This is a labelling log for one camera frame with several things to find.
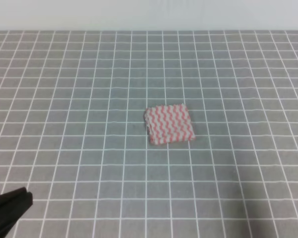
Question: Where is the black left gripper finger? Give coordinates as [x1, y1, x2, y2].
[0, 187, 33, 238]

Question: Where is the pink white wavy striped towel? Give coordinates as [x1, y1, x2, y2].
[144, 104, 196, 145]

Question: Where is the grey grid pattern tablecloth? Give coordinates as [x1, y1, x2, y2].
[0, 30, 298, 238]

